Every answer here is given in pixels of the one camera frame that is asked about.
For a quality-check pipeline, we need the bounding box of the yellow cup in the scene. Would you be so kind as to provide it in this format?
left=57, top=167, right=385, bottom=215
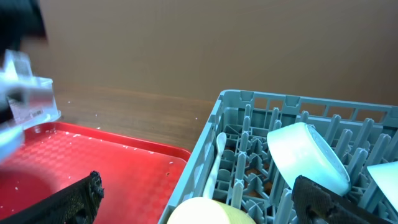
left=167, top=197, right=256, bottom=224

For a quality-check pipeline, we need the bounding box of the mint green bowl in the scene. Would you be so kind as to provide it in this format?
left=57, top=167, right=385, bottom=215
left=267, top=122, right=351, bottom=196

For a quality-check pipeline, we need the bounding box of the light blue small bowl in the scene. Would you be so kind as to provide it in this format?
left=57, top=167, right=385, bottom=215
left=368, top=161, right=398, bottom=210

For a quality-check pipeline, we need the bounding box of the clear plastic bin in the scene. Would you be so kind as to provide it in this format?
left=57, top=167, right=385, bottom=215
left=1, top=50, right=61, bottom=129

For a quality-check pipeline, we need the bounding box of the grey dishwasher rack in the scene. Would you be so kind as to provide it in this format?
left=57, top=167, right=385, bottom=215
left=159, top=90, right=397, bottom=223

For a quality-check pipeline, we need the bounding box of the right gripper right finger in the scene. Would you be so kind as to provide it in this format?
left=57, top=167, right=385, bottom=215
left=292, top=175, right=389, bottom=224

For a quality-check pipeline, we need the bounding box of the white plastic spoon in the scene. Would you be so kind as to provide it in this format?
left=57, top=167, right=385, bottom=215
left=202, top=132, right=227, bottom=199

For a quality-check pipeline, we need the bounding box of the light blue plate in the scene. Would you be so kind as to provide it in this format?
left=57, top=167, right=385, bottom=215
left=0, top=123, right=25, bottom=161

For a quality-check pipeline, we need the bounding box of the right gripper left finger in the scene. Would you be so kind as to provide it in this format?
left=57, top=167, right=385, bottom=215
left=1, top=170, right=104, bottom=224

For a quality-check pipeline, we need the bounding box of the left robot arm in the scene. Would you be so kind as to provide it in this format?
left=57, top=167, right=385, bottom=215
left=1, top=0, right=47, bottom=56

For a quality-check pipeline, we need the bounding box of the red serving tray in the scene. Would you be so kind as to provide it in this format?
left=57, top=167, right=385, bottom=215
left=1, top=122, right=190, bottom=223

